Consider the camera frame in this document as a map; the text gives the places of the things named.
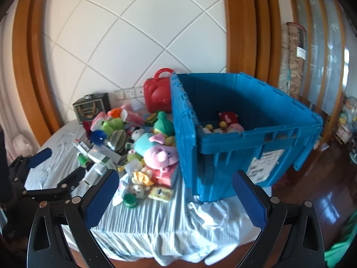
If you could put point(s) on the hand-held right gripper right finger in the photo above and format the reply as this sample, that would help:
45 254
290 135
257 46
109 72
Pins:
249 201

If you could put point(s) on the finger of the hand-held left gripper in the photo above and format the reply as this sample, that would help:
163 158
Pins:
40 156
69 180

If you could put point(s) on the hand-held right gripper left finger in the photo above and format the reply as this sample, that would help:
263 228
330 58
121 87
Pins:
101 198

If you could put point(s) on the green round jar lid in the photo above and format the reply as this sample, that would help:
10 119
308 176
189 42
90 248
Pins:
129 200

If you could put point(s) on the blue plastic crate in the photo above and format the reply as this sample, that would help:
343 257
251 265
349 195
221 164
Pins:
217 167

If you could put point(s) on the green thread spool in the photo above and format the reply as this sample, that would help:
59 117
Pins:
82 159

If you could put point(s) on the white tube box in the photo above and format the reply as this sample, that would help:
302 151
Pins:
93 173

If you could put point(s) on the red white toothpaste tube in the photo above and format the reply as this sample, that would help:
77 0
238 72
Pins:
81 145

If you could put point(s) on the white green toothpaste box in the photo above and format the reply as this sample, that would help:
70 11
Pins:
103 156

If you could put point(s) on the clear plastic box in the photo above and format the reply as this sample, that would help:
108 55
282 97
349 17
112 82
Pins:
134 166

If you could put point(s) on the yellow orange soft toy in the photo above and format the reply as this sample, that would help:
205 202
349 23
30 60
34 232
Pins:
142 177

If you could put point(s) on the blue fuzzy ball toy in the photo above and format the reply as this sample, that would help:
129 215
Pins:
97 136

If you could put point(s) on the white curtain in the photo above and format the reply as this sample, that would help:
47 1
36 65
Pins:
11 111

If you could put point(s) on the yellow snack packet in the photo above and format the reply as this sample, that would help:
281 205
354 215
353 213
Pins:
160 194

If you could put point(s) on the grey striped round toy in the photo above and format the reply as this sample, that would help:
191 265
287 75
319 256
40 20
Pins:
117 140

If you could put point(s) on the pink white packet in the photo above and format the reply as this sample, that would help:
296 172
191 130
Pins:
98 120

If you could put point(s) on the pink gift box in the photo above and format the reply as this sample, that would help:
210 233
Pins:
166 177

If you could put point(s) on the light blue plush toy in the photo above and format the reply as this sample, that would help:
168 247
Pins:
142 144

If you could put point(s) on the dark small desk clock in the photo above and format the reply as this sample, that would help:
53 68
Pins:
89 107

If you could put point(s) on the light blue striped tablecloth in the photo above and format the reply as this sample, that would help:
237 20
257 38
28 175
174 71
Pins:
167 223

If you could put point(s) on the lime green frog plush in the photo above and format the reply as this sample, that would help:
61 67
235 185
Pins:
113 124

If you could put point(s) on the small white plush toy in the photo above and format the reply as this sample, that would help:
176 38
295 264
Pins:
136 134

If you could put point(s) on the pink pig plush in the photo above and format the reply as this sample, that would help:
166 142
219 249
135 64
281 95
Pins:
161 155

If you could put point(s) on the pink plush toy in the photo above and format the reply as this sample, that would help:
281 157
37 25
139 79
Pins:
236 127

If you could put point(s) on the orange plush toy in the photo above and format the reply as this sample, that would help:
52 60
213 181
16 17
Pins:
114 113

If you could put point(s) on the yellow ball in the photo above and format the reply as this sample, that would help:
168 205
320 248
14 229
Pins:
222 124

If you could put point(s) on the red plush toy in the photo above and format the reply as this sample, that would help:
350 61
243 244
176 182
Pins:
227 118

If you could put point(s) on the pink white box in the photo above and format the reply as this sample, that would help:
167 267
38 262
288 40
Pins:
132 115

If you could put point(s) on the green crayon box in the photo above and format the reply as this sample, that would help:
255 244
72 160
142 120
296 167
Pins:
151 118

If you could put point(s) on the green cloth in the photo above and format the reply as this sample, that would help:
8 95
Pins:
343 245

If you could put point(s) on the red toy carry case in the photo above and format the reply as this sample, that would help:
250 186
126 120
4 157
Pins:
156 95

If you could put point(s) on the plastic-wrapped toys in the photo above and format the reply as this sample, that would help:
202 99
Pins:
347 111

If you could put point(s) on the rolled patterned carpet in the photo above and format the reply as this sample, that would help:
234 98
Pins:
292 61

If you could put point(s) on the frosted glass door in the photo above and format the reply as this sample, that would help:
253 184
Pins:
323 61

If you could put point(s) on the white wall socket panel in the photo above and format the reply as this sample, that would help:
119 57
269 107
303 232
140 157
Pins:
129 93

